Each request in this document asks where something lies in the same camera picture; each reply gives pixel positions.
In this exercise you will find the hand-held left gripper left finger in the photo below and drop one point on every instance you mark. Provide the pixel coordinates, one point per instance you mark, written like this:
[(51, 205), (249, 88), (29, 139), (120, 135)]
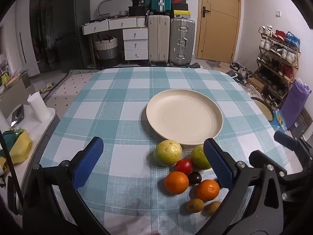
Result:
[(88, 161)]

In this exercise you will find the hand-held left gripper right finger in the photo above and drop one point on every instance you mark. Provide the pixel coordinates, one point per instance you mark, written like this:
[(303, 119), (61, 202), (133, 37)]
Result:
[(218, 162)]

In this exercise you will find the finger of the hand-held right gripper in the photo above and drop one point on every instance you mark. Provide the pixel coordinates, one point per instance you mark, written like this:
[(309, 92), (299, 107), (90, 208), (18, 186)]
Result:
[(262, 158), (288, 140)]

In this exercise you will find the green orange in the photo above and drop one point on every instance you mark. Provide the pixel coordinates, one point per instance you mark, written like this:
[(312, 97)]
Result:
[(199, 158)]

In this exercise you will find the dark purple plum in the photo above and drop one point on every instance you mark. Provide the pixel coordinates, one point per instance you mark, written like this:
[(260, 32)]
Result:
[(194, 177)]

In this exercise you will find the orange tangerine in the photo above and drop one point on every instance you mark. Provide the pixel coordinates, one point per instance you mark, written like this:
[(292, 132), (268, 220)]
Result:
[(176, 182), (207, 190)]

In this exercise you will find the red tomato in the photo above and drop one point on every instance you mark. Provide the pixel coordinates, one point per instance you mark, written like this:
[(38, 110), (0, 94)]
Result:
[(184, 165)]

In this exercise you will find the brown round fruit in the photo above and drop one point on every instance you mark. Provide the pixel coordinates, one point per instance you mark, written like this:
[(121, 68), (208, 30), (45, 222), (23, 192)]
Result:
[(212, 206), (195, 205)]

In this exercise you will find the yellow-green citrus fruit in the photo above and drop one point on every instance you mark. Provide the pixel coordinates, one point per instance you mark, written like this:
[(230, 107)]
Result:
[(167, 152)]

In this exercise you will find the cream round plate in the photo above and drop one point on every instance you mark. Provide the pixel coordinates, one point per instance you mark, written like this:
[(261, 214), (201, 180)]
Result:
[(184, 117)]

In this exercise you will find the blue snack packet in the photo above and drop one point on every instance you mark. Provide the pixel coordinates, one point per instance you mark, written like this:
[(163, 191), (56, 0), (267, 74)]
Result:
[(280, 122)]

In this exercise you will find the purple bag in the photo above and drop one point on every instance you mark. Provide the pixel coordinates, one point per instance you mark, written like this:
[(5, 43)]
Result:
[(296, 102)]

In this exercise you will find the round stool with cream rim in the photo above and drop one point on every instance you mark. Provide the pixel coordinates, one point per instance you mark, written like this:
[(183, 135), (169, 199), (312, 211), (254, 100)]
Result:
[(262, 107)]

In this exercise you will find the teal checked tablecloth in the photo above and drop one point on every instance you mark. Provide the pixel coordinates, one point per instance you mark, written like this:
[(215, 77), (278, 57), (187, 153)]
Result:
[(117, 117)]

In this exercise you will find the brown cardboard box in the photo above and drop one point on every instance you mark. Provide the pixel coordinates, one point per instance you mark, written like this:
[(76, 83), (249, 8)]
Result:
[(255, 84)]

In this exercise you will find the yellow bag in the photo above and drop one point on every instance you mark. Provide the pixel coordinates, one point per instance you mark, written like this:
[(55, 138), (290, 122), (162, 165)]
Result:
[(20, 149)]

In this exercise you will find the white side table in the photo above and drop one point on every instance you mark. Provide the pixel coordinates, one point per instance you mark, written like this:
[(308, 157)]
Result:
[(27, 129)]

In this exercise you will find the paper towel roll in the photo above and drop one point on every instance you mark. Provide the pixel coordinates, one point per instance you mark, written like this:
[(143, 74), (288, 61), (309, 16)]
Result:
[(38, 106)]

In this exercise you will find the dotted floor rug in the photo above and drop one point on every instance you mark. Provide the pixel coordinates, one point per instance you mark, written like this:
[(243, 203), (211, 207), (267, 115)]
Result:
[(66, 88)]

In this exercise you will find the shoe rack with shoes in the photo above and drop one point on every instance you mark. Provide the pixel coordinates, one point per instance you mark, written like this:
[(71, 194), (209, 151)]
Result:
[(277, 63)]

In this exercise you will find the shiny metal tray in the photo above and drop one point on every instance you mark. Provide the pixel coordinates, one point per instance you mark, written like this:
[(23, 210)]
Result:
[(17, 116)]

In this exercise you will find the beige slipper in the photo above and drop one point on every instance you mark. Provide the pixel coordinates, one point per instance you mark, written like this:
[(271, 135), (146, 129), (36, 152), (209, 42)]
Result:
[(49, 85), (42, 90)]

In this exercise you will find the pile of shoes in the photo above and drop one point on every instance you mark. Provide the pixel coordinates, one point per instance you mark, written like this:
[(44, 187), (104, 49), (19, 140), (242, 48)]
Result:
[(238, 72)]

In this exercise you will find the grey door mat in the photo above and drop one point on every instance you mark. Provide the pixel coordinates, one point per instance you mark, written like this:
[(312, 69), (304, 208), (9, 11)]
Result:
[(215, 63)]

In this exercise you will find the beige low cabinet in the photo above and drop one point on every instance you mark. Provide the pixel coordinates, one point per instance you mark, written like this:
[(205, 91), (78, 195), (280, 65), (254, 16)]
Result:
[(14, 93)]

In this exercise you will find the woven laundry basket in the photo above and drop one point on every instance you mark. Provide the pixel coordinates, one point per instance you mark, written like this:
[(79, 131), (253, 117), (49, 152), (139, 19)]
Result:
[(106, 50)]

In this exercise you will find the silver suitcase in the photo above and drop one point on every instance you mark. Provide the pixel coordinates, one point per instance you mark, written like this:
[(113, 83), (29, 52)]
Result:
[(182, 41)]

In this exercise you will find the white drawer cabinet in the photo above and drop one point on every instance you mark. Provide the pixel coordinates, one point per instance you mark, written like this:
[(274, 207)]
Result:
[(135, 44)]

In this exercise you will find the dark grey refrigerator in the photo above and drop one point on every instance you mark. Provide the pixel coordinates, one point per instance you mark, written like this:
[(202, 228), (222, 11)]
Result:
[(68, 29)]

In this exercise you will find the beige suitcase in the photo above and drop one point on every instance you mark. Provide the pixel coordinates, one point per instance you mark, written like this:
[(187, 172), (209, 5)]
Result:
[(159, 39)]

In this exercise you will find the white desk with drawers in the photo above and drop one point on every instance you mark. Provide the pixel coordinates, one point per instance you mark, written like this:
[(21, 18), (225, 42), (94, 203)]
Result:
[(111, 24)]

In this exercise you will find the wooden door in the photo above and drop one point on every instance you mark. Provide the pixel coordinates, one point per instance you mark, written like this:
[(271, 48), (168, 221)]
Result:
[(218, 19)]

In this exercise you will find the dark glass cabinet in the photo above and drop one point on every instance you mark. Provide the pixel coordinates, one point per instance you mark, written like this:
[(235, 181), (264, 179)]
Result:
[(39, 29)]

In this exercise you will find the white wardrobe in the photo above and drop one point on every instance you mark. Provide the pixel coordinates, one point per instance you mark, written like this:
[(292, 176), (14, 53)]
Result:
[(22, 29)]

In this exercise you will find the small white basket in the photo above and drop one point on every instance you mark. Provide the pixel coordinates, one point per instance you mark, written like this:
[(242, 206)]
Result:
[(123, 12)]

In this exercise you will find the oval white mirror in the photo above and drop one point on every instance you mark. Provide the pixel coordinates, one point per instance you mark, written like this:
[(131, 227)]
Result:
[(105, 3)]

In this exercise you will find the plain black shoe box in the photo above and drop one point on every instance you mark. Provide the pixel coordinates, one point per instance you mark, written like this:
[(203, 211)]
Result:
[(179, 6)]

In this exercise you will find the black bag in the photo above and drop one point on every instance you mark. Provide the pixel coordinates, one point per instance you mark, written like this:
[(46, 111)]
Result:
[(139, 0)]

